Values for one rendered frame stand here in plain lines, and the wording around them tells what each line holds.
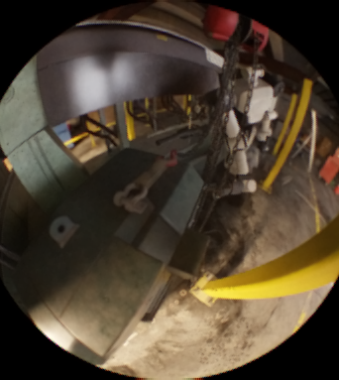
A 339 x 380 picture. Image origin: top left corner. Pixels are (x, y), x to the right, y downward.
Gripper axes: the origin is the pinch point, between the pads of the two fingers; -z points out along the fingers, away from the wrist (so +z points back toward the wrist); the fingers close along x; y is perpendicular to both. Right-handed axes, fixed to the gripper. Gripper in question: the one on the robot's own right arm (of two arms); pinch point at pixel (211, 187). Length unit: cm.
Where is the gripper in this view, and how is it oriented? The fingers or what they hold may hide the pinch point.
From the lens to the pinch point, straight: 68.7
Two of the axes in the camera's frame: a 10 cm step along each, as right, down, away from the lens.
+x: -0.6, -7.3, 6.8
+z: 10.0, -0.3, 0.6
